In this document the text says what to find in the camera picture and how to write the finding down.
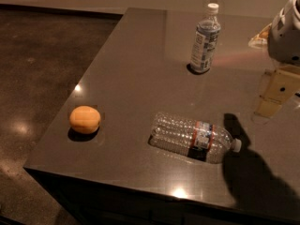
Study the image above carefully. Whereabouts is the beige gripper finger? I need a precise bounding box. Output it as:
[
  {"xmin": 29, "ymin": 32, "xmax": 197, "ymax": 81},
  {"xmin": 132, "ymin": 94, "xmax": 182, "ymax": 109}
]
[{"xmin": 255, "ymin": 67, "xmax": 300, "ymax": 117}]

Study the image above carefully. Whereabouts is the clear plastic water bottle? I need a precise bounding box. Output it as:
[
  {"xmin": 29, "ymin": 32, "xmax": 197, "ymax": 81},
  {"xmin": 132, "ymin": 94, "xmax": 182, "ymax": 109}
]
[{"xmin": 149, "ymin": 112, "xmax": 242, "ymax": 164}]

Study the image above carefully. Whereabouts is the blue labelled plastic bottle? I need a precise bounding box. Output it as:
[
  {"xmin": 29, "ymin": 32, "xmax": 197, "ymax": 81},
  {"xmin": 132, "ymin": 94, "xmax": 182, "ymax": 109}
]
[{"xmin": 190, "ymin": 3, "xmax": 221, "ymax": 74}]

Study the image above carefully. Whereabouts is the yellow white snack bag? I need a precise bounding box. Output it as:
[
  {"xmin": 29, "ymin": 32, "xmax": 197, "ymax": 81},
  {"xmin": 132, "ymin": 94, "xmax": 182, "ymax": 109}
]
[{"xmin": 248, "ymin": 23, "xmax": 271, "ymax": 49}]

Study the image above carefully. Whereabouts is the orange fruit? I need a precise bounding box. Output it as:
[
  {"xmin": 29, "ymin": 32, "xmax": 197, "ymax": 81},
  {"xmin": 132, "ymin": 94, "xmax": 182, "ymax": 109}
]
[{"xmin": 69, "ymin": 106, "xmax": 101, "ymax": 134}]

